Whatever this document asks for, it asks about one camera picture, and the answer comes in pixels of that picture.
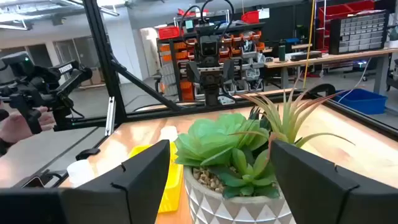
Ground dark green bottle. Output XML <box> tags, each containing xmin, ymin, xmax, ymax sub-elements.
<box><xmin>278</xmin><ymin>40</ymin><xmax>287</xmax><ymax>62</ymax></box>

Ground yellow cable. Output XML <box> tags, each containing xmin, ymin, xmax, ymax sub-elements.
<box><xmin>302</xmin><ymin>0</ymin><xmax>317</xmax><ymax>89</ymax></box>

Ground blue plastic bin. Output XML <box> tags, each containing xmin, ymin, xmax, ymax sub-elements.
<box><xmin>333</xmin><ymin>88</ymin><xmax>389</xmax><ymax>115</ymax></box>

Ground succulents in triangle-patterned pot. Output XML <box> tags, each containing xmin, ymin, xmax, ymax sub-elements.
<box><xmin>174</xmin><ymin>79</ymin><xmax>355</xmax><ymax>224</ymax></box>

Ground wooden workbench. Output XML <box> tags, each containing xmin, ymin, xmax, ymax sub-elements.
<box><xmin>263</xmin><ymin>47</ymin><xmax>398</xmax><ymax>96</ymax></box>

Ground white pill bottle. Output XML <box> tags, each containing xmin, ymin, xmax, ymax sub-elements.
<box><xmin>67</xmin><ymin>159</ymin><xmax>95</xmax><ymax>189</ymax></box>

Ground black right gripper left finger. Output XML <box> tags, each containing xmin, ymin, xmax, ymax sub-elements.
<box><xmin>0</xmin><ymin>139</ymin><xmax>171</xmax><ymax>224</ymax></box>

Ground yellow plastic basket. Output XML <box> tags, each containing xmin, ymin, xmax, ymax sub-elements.
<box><xmin>129</xmin><ymin>141</ymin><xmax>184</xmax><ymax>214</ymax></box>

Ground silver frame bracket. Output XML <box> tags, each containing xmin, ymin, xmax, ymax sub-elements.
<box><xmin>104</xmin><ymin>96</ymin><xmax>116</xmax><ymax>137</ymax></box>

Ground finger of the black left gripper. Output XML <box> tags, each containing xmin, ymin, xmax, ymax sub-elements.
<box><xmin>223</xmin><ymin>58</ymin><xmax>236</xmax><ymax>92</ymax></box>
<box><xmin>186</xmin><ymin>60</ymin><xmax>201</xmax><ymax>85</ymax></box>

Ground red plastic bin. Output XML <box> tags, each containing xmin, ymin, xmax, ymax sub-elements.
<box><xmin>241</xmin><ymin>11</ymin><xmax>261</xmax><ymax>25</ymax></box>
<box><xmin>158</xmin><ymin>26</ymin><xmax>182</xmax><ymax>40</ymax></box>

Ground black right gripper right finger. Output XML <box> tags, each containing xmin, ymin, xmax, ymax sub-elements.
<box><xmin>269</xmin><ymin>139</ymin><xmax>398</xmax><ymax>224</ymax></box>

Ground white ball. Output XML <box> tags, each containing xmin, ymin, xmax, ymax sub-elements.
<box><xmin>160</xmin><ymin>125</ymin><xmax>178</xmax><ymax>142</ymax></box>

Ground white cable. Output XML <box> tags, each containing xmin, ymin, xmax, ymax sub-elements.
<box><xmin>337</xmin><ymin>57</ymin><xmax>373</xmax><ymax>103</ymax></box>

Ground black edge clamp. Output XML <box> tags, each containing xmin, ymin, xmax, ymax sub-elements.
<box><xmin>75</xmin><ymin>147</ymin><xmax>101</xmax><ymax>161</ymax></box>

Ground black aluminium table frame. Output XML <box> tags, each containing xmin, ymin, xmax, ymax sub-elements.
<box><xmin>0</xmin><ymin>0</ymin><xmax>398</xmax><ymax>189</ymax></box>

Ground rack of red bins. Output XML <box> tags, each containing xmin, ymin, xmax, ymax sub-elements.
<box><xmin>316</xmin><ymin>0</ymin><xmax>376</xmax><ymax>52</ymax></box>

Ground grey small-drawer cabinet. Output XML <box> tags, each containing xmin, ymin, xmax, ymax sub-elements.
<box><xmin>329</xmin><ymin>9</ymin><xmax>390</xmax><ymax>55</ymax></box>

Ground person's hand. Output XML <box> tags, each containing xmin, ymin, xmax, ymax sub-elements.
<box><xmin>0</xmin><ymin>105</ymin><xmax>57</xmax><ymax>144</ymax></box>

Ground shelf with orange bins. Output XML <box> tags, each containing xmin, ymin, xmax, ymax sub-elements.
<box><xmin>156</xmin><ymin>21</ymin><xmax>267</xmax><ymax>103</ymax></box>

